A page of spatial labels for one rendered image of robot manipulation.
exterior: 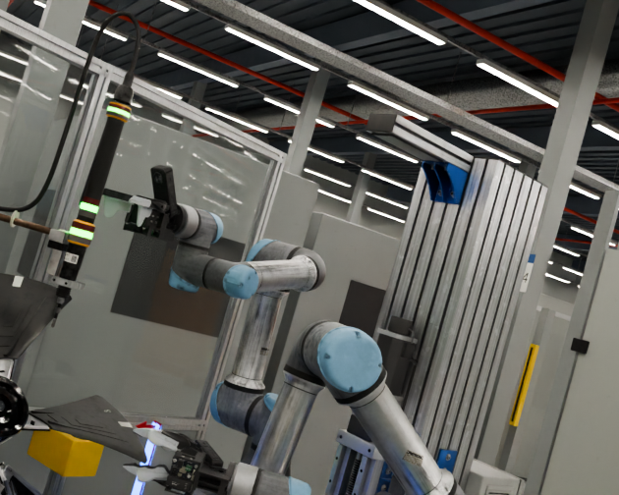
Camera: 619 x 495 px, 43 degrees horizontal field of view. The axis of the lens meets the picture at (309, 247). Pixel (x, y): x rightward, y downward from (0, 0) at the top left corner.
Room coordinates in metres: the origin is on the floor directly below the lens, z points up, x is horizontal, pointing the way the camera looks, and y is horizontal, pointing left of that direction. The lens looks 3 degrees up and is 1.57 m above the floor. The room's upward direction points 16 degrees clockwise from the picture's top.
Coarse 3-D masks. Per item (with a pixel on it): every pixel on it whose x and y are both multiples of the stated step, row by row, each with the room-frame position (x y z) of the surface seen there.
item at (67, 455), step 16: (48, 432) 1.97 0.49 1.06; (32, 448) 2.00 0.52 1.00; (48, 448) 1.96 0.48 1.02; (64, 448) 1.93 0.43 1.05; (80, 448) 1.93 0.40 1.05; (96, 448) 1.97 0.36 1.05; (48, 464) 1.95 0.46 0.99; (64, 464) 1.92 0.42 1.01; (80, 464) 1.94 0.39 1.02; (96, 464) 1.98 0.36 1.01
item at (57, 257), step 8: (56, 232) 1.52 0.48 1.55; (64, 232) 1.52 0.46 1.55; (56, 240) 1.52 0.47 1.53; (64, 240) 1.53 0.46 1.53; (56, 248) 1.52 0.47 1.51; (64, 248) 1.53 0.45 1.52; (56, 256) 1.52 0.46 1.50; (56, 264) 1.52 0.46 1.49; (48, 272) 1.52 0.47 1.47; (56, 272) 1.53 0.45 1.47; (48, 280) 1.51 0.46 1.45; (56, 280) 1.50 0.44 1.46; (64, 280) 1.50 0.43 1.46; (80, 288) 1.52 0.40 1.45
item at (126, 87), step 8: (128, 72) 1.53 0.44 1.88; (128, 80) 1.53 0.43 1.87; (120, 88) 1.52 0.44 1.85; (128, 88) 1.52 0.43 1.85; (120, 96) 1.52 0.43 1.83; (128, 96) 1.52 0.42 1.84; (128, 104) 1.55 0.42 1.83; (72, 248) 1.52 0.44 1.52; (80, 248) 1.52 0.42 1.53; (64, 256) 1.53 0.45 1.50; (72, 256) 1.52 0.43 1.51; (80, 256) 1.53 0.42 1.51; (64, 264) 1.52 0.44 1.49; (72, 264) 1.52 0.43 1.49; (80, 264) 1.53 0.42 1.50; (64, 272) 1.52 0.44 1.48; (72, 272) 1.52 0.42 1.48; (72, 280) 1.53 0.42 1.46; (64, 288) 1.52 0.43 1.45; (64, 296) 1.53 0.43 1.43
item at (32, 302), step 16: (0, 288) 1.66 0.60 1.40; (16, 288) 1.67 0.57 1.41; (32, 288) 1.68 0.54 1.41; (48, 288) 1.70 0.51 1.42; (0, 304) 1.63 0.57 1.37; (16, 304) 1.63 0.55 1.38; (32, 304) 1.65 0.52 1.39; (48, 304) 1.66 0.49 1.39; (64, 304) 1.68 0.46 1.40; (0, 320) 1.60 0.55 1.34; (16, 320) 1.60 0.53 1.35; (32, 320) 1.62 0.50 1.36; (48, 320) 1.63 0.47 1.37; (0, 336) 1.57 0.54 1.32; (16, 336) 1.57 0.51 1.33; (32, 336) 1.58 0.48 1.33; (0, 352) 1.54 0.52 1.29; (16, 352) 1.55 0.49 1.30
